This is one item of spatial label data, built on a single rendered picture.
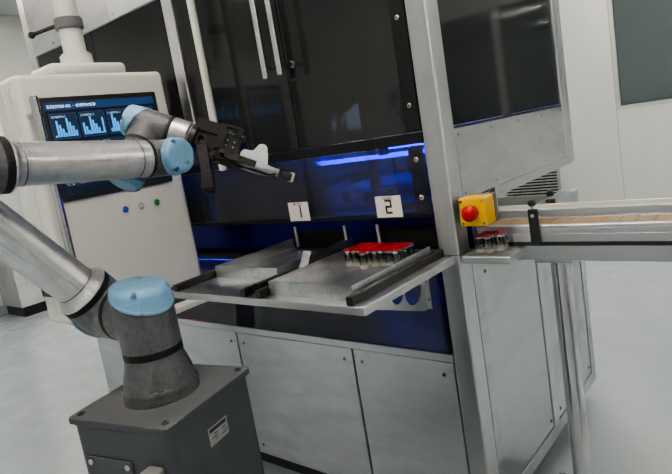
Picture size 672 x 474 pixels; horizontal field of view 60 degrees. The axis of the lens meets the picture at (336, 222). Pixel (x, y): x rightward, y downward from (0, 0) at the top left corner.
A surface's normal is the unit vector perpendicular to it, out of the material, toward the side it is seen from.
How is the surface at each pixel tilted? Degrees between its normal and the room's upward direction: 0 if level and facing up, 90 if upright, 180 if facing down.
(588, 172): 90
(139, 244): 90
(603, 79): 90
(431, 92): 90
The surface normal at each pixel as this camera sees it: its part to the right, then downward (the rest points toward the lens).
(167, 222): 0.77, -0.03
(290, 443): -0.62, 0.22
